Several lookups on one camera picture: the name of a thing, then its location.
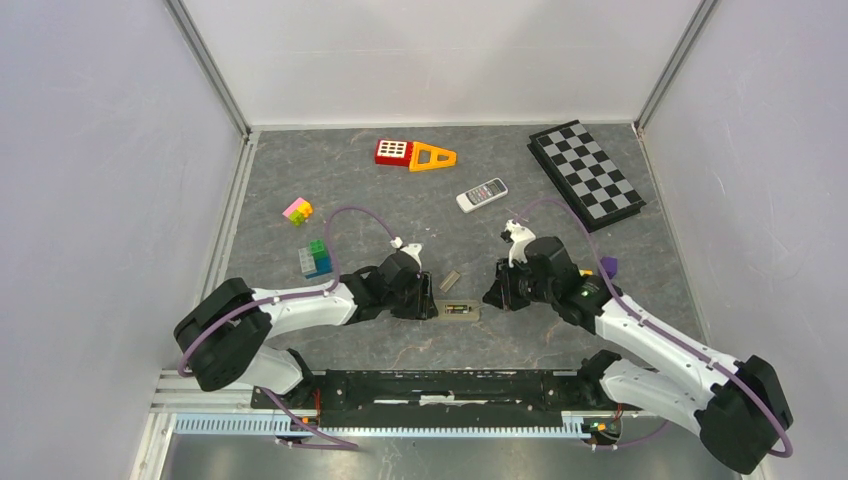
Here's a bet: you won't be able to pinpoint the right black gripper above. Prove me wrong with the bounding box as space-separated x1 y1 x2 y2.
483 254 556 311

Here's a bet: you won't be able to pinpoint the battery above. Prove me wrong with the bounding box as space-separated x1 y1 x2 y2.
445 304 473 315

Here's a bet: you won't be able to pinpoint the beige battery cover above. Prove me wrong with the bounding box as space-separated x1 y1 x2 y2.
439 270 461 293

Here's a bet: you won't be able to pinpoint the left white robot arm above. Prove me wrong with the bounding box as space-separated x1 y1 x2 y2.
173 243 434 408

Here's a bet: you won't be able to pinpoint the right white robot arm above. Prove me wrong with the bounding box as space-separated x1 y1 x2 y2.
483 226 793 474

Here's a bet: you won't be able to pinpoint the white remote control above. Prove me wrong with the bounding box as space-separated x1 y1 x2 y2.
456 178 509 213

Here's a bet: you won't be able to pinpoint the purple cube block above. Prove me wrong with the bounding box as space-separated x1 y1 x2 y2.
601 256 618 279

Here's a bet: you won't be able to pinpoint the green blue grey blocks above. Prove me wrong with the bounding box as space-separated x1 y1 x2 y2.
298 239 333 279

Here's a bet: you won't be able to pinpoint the black grey chessboard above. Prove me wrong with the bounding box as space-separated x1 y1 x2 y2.
527 120 646 232

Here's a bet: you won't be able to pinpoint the orange triangular toy block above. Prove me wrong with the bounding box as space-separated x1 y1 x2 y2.
408 142 458 172

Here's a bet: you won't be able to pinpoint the red white window block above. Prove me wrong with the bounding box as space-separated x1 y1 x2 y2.
374 139 414 168

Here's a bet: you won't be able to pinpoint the pink yellow green blocks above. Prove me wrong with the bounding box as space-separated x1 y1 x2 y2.
282 197 314 226

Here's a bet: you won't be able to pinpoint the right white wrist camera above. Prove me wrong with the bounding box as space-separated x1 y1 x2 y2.
502 220 536 268

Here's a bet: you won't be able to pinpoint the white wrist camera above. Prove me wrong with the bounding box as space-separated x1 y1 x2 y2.
390 237 423 271
502 220 536 268

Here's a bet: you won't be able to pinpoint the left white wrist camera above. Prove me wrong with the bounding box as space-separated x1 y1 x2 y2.
390 237 423 271

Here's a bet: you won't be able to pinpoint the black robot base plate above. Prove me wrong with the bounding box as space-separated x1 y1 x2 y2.
282 369 634 427

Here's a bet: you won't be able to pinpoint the white slotted cable duct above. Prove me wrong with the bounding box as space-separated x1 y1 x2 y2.
173 413 590 440

